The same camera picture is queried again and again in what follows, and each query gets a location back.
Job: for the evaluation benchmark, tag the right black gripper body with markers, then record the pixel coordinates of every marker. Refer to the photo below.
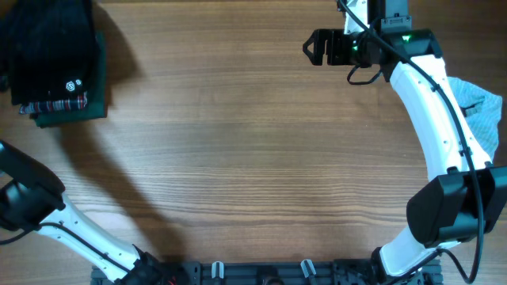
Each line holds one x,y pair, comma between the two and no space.
347,49

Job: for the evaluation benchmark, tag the black knit skirt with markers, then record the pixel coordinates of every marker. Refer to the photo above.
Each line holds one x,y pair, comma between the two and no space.
43,42

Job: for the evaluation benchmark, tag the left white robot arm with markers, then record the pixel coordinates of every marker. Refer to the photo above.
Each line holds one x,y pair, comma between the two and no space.
34,202

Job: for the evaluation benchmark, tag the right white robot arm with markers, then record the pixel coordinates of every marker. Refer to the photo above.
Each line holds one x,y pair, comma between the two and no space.
465,193

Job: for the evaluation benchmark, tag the light blue striped cloth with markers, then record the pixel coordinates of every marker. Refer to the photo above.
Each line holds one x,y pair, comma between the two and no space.
482,111

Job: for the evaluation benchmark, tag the plaid folded shirt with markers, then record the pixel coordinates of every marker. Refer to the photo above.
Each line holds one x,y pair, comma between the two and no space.
65,105

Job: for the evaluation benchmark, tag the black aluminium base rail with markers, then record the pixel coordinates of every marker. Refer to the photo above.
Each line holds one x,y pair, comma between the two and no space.
337,272

